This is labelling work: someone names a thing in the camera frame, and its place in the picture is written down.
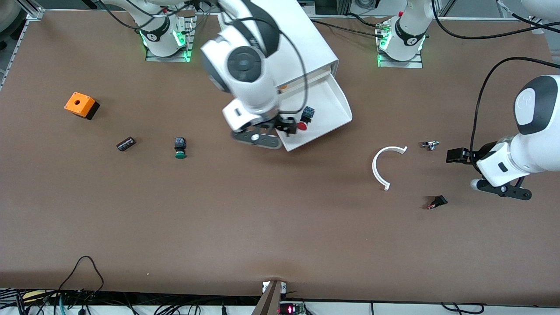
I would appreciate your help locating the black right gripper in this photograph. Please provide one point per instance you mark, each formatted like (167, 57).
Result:
(285, 124)

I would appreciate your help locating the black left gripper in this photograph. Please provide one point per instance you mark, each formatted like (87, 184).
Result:
(475, 154)

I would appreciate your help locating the red mushroom push button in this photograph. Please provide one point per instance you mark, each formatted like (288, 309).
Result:
(302, 126)

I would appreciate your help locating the white plastic drawer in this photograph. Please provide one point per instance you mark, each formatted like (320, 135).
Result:
(332, 113)

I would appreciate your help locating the white drawer with orange dot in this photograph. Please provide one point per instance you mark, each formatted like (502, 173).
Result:
(313, 75)

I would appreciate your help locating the white drawer cabinet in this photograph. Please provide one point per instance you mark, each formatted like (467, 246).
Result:
(306, 39)

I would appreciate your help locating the green mushroom push button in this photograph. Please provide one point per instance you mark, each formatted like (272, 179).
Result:
(180, 154)

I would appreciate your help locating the chrome T-shaped fitting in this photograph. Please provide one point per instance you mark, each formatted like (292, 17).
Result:
(431, 145)

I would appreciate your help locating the white semicircular plastic clamp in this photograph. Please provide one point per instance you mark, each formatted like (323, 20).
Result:
(374, 168)

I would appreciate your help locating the small black block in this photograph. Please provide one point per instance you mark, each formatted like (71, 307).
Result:
(126, 144)

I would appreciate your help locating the device with red display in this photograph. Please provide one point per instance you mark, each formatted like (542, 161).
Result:
(288, 309)

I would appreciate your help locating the orange box with hole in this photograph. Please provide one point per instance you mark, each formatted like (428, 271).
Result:
(78, 105)

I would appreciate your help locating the black right camera mount bracket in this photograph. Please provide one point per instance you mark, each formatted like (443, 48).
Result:
(247, 136)

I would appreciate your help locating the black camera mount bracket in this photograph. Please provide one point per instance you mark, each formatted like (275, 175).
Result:
(247, 136)
(507, 190)

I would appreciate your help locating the black square push switch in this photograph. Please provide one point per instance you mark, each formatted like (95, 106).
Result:
(441, 200)

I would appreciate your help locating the black left camera mount bracket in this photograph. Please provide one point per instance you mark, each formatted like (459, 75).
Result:
(507, 190)

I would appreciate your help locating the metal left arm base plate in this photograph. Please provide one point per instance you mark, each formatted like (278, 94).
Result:
(400, 64)

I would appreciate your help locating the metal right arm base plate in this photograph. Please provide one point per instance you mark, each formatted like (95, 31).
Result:
(190, 43)

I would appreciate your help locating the aluminium frame profile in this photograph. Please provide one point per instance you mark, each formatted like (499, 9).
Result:
(13, 52)
(537, 24)

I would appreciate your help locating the grey camera support post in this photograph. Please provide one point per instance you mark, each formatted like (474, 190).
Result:
(270, 302)

